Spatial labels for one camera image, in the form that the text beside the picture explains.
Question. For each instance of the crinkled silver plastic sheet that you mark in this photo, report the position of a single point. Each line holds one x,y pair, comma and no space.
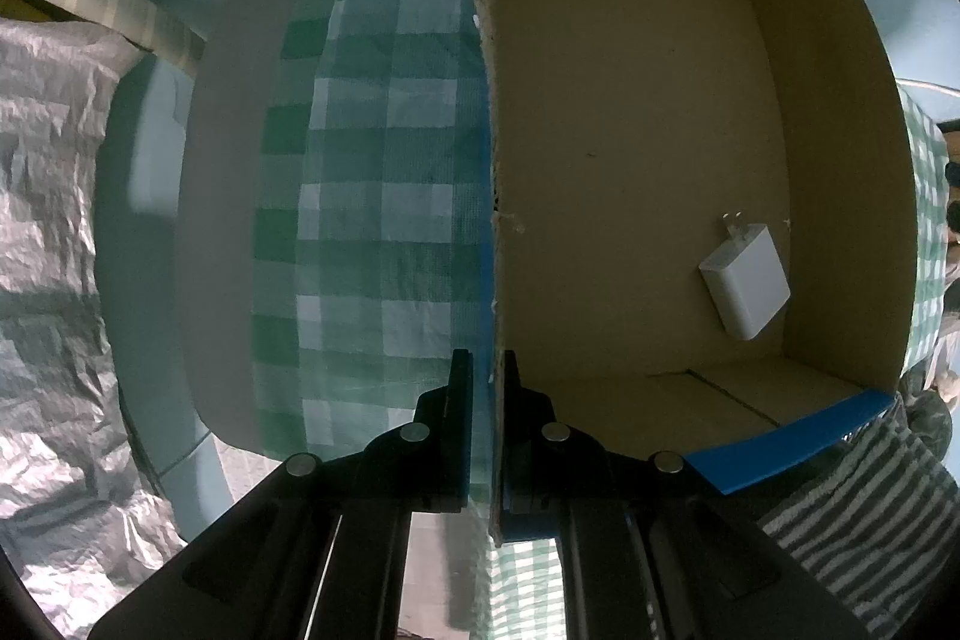
52,235

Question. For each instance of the grey white striped cloth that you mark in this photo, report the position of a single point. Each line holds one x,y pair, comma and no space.
862,535

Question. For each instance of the white charger plug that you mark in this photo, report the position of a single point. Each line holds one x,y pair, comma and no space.
746,280

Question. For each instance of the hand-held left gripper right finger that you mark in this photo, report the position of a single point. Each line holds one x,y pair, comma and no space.
512,407

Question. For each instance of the blue cardboard box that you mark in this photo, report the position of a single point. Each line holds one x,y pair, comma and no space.
637,108

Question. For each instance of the green checkered tablecloth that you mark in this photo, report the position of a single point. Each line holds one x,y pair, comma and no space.
390,160

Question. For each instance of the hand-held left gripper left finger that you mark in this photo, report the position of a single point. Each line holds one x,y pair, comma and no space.
461,404

